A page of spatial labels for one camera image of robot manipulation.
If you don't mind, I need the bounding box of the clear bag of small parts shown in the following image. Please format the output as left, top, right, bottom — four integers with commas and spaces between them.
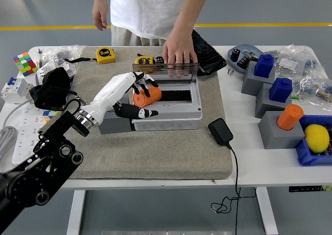
38, 45, 86, 64

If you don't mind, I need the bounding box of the grey-brown mat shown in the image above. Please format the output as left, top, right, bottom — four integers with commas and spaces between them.
56, 47, 233, 180

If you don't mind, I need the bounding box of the black table control panel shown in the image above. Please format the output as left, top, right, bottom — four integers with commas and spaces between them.
289, 185, 332, 193

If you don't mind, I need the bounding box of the white power strip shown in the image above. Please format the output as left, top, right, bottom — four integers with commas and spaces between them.
11, 106, 68, 165

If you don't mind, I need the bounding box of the blue-grey oval dish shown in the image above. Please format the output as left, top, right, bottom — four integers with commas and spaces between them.
227, 43, 265, 74

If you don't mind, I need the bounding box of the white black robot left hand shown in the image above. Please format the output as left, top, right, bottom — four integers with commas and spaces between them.
81, 72, 159, 128

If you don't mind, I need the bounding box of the small metal piece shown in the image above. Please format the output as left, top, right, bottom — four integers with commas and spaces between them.
243, 50, 260, 62

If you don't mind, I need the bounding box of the clear bag with white label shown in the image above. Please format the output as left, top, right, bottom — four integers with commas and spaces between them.
264, 44, 319, 76

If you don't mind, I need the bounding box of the orange cylinder battery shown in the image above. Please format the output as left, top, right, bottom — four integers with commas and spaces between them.
276, 104, 305, 131
132, 86, 162, 108

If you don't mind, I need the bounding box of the person's right hand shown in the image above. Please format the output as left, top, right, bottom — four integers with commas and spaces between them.
92, 0, 109, 31

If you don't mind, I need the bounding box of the yellow square tape measure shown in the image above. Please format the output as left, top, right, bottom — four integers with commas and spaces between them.
64, 47, 117, 64

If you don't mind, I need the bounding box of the black power adapter plug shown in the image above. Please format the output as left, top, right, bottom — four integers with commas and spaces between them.
208, 117, 234, 146

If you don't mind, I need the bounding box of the white labelled package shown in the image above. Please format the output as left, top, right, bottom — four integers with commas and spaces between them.
36, 58, 77, 85

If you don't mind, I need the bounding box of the white table leg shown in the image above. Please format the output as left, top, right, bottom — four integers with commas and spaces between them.
66, 190, 86, 235
256, 187, 280, 235

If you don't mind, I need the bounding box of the yellow round-faced tape measure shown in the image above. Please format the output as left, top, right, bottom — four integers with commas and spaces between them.
135, 55, 156, 65

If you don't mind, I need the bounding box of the yellow lemon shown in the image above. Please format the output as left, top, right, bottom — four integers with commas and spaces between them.
304, 124, 330, 154

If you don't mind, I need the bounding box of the dark brown capacitor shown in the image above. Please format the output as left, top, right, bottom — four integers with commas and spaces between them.
237, 55, 251, 67

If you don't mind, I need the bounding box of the clear bag of resistors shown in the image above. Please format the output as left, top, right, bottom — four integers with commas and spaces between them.
293, 71, 332, 111

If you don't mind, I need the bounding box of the person's left hand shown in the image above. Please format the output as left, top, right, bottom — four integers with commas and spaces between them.
162, 32, 198, 78

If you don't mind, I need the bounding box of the colourful puzzle cube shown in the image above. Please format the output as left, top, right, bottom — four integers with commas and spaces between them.
42, 109, 60, 123
12, 51, 39, 77

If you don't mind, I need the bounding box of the person torso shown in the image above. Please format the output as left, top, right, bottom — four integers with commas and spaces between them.
110, 0, 205, 47

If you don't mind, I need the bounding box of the white circuit breaker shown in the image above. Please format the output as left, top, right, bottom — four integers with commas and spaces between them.
1, 76, 34, 105

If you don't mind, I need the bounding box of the coiled white cable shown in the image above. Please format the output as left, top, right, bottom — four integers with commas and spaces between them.
0, 126, 19, 165

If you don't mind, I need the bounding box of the grey round cable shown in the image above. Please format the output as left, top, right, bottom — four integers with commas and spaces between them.
0, 99, 34, 128

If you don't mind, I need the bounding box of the grey electrical junction box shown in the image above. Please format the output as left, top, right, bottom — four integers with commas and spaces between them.
131, 76, 203, 131

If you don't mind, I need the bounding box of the blue plastic bin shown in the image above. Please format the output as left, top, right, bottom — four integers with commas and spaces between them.
295, 115, 332, 167

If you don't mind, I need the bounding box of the blue square battery block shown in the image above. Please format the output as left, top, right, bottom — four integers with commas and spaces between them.
269, 77, 293, 103
253, 53, 275, 78

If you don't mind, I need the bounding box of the grey block with round hole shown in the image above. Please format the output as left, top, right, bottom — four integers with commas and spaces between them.
98, 92, 133, 135

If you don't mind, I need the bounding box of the grey holder block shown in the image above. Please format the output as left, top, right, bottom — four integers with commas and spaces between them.
241, 60, 276, 95
258, 110, 306, 149
255, 82, 294, 119

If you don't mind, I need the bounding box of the black adapter cord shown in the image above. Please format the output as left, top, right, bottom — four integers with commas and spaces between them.
210, 143, 257, 235

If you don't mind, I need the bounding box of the smoky transparent box lid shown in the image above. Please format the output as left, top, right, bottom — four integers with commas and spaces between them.
132, 62, 200, 84

